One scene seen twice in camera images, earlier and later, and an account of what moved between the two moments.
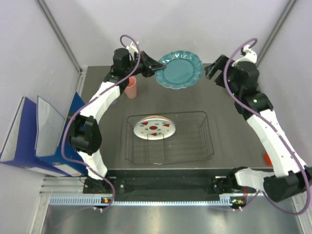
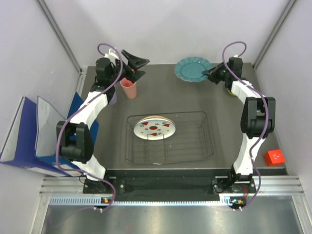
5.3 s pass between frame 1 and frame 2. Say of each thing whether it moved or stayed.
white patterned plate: stayed
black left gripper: moved
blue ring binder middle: stayed
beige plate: stayed
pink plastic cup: stayed
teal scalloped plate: moved
